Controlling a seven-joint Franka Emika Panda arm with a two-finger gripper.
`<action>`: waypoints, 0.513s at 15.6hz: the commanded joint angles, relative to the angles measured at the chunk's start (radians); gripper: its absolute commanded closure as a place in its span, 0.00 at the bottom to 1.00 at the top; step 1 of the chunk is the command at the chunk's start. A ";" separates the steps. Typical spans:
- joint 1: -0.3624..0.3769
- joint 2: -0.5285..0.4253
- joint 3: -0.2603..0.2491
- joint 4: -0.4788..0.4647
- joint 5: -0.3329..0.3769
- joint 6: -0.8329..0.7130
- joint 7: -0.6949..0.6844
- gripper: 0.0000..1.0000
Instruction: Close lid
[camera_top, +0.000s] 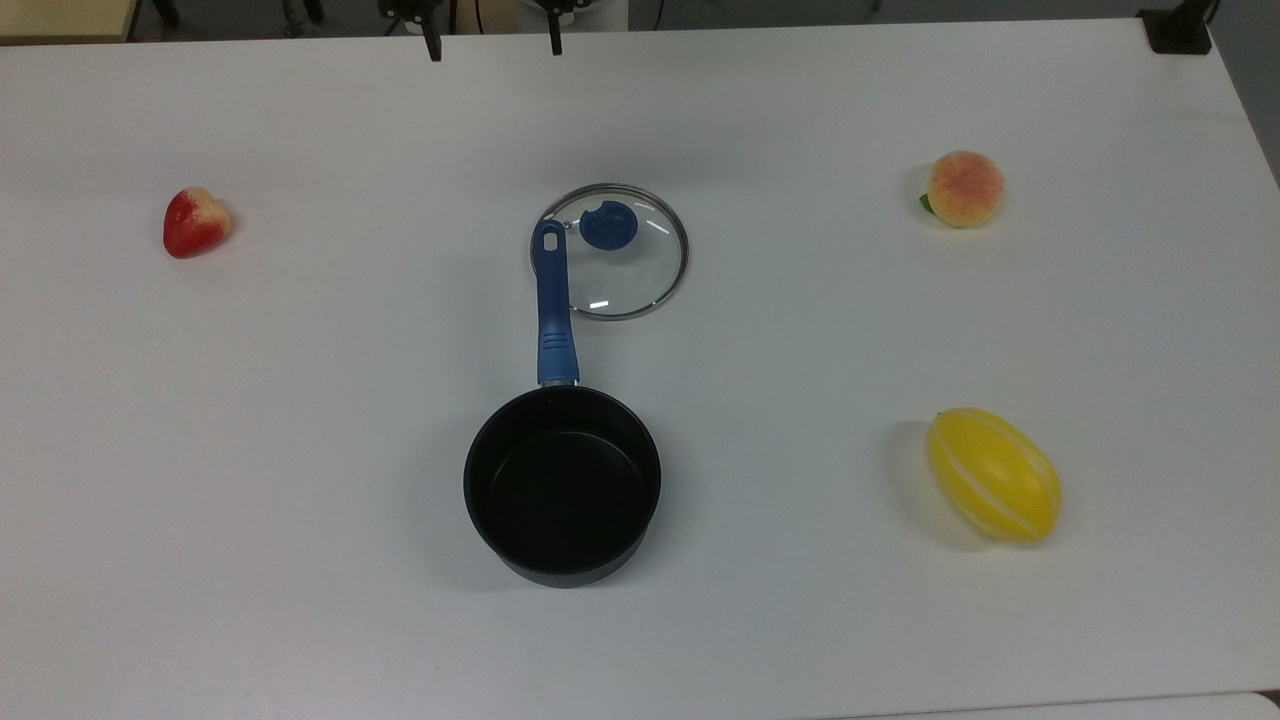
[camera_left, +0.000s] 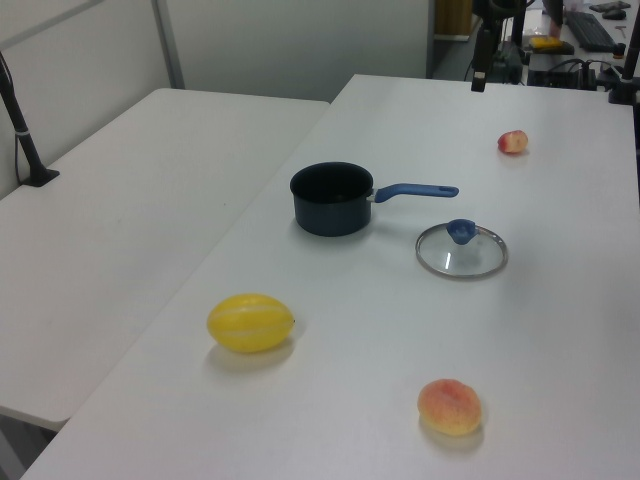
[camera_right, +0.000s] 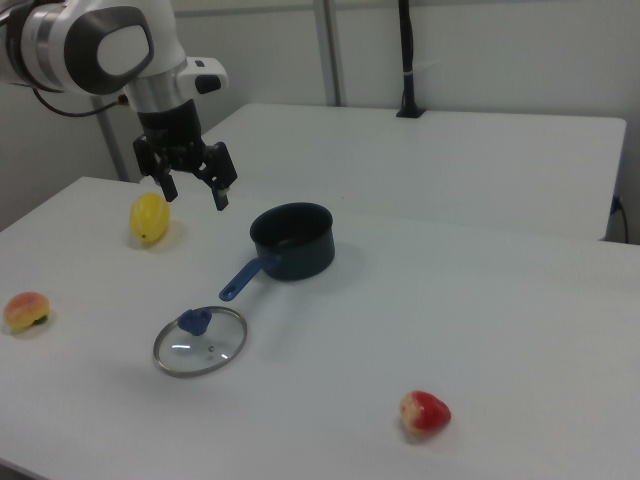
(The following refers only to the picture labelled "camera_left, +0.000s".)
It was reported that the orange toy peach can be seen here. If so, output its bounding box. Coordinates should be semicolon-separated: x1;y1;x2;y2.
417;378;483;438

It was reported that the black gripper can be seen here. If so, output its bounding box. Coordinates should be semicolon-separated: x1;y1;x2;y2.
471;27;496;93

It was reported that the black keyboard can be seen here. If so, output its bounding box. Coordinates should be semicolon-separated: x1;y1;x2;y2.
564;10;614;50

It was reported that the black camera stand pole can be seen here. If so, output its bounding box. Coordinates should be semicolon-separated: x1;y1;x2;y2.
0;49;61;189
607;42;640;106

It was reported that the yellow striped melon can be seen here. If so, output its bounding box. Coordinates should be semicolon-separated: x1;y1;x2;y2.
206;293;296;355

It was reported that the dark saucepan with blue handle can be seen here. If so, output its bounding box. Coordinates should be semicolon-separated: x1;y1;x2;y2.
288;161;460;237

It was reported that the black electronics box with cables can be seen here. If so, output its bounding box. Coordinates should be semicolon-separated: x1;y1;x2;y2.
527;58;604;90

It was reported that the glass lid with blue knob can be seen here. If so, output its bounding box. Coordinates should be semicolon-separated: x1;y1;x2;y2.
414;218;509;282

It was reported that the red toy strawberry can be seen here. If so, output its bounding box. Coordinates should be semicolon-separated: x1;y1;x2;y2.
496;129;530;157

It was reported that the brown cabinet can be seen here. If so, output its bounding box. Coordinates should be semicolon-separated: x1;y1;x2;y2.
433;0;474;41

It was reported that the grey partition post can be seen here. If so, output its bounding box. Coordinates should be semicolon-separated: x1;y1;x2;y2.
151;0;185;91

